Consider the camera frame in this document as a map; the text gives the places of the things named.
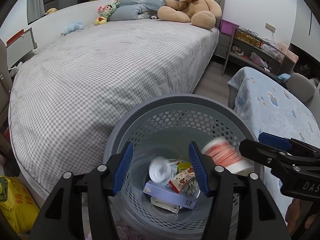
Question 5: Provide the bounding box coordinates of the bed with grey checked sheet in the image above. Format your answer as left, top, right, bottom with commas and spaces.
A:
7, 0, 227, 200

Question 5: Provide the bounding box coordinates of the yellow plastic bag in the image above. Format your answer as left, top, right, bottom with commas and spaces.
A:
0, 175, 40, 234

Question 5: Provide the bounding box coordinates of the purple storage box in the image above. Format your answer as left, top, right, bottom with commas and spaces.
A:
220, 19, 241, 35

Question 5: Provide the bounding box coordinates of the large tan teddy bear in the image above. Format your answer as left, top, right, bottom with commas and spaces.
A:
157, 0, 222, 29

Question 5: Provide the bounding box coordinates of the white cable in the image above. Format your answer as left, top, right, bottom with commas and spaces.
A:
271, 31, 276, 63

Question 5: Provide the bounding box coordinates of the green white carton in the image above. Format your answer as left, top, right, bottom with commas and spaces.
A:
149, 156, 172, 183

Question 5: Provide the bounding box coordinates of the white plastic bag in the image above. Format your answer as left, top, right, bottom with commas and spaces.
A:
261, 42, 282, 58

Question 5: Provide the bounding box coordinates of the cream red snack wrapper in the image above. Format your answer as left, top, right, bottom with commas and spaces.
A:
167, 167, 198, 194

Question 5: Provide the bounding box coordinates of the purple cartoon toothpaste box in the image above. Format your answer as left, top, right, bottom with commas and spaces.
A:
142, 180, 198, 210

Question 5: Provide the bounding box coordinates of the yellow red foil packet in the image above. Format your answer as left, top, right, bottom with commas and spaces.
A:
236, 30, 262, 45

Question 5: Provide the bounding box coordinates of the red striped paper cup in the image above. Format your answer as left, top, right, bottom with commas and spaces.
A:
201, 137, 254, 175

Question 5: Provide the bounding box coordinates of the person's right hand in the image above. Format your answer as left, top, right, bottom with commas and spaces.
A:
285, 200, 314, 233

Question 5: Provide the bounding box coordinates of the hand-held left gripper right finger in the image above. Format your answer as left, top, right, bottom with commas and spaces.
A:
188, 141, 292, 240

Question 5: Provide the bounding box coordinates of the light blue plush toy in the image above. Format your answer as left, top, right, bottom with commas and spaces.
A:
61, 21, 84, 36

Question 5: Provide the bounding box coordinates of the yellow oval plastic ring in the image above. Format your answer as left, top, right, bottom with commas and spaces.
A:
177, 162, 192, 173

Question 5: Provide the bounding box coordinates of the light blue printed blanket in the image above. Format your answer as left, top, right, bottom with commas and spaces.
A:
227, 66, 320, 220

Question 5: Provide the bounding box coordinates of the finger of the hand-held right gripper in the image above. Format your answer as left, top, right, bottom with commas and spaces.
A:
239, 139, 297, 172
258, 132, 320, 155

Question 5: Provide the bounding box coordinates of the grey perforated plastic basket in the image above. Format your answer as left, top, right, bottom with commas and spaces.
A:
102, 94, 265, 240

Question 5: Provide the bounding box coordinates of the pink paper box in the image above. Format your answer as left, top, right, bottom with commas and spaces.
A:
276, 41, 299, 64

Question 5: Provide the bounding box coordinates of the grey chair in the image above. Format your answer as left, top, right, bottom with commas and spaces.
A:
285, 73, 316, 103

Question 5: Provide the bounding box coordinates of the grey nightstand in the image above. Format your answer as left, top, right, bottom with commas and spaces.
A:
215, 32, 234, 58

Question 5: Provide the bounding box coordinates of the pink plastic bag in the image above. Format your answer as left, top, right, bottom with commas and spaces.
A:
250, 52, 265, 67

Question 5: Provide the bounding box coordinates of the white bed rail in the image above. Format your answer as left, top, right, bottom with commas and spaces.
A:
5, 27, 38, 69

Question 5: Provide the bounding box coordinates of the light blue wipes packet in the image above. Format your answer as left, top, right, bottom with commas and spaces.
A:
151, 196, 180, 213

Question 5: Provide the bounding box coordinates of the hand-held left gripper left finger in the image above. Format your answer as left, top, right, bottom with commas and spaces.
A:
29, 141, 134, 240

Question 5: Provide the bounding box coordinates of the purple fluffy rug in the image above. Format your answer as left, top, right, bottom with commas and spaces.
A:
115, 225, 140, 240

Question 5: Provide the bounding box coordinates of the white wardrobe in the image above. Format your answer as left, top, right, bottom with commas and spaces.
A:
290, 0, 320, 63

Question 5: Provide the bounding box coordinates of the grey curved shelf unit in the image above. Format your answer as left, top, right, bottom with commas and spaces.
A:
221, 27, 298, 77

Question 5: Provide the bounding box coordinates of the green rabbit plush doll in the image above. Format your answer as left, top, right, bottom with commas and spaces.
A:
97, 0, 120, 19

